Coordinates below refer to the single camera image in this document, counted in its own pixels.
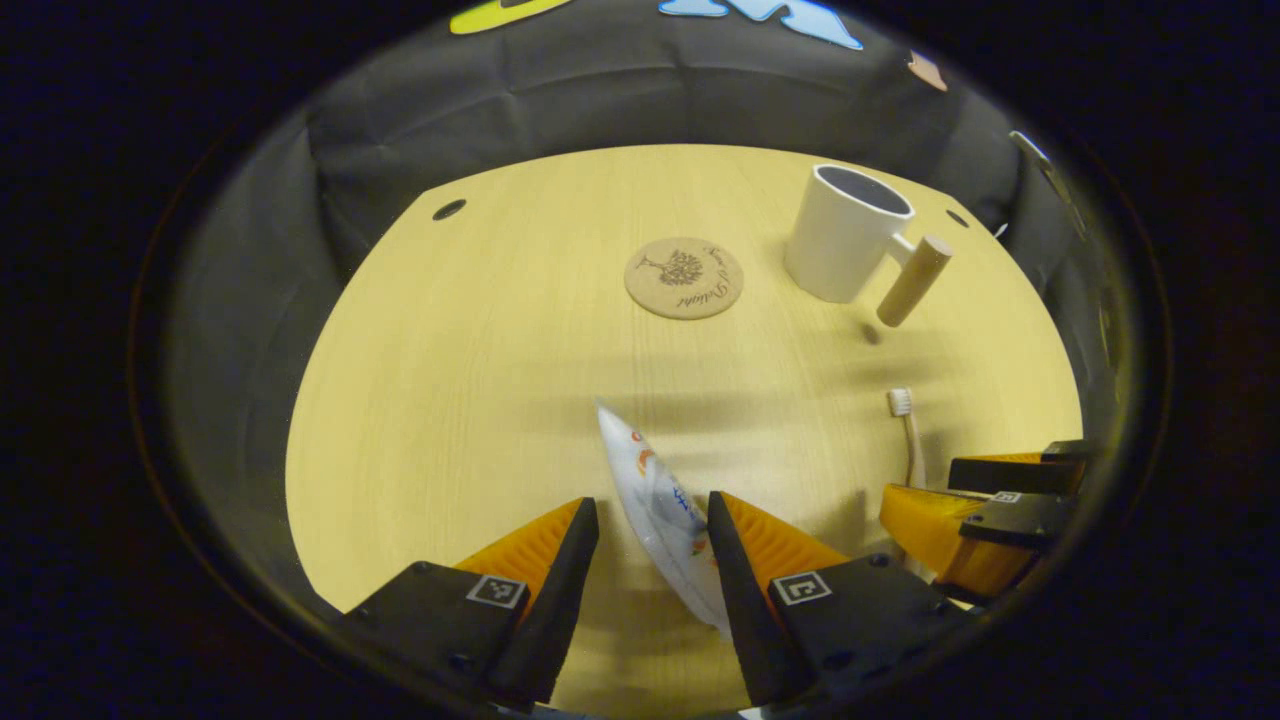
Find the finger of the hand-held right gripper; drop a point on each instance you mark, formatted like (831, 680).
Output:
(1010, 473)
(1025, 518)

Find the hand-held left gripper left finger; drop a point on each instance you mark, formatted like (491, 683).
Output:
(560, 600)

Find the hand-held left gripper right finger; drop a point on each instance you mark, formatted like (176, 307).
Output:
(735, 600)

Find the wooden toothbrush with white bristles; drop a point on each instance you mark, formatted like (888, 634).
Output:
(912, 440)

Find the white toothpaste tube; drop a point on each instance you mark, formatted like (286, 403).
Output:
(660, 510)

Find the round wooden coaster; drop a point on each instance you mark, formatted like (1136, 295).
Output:
(684, 280)

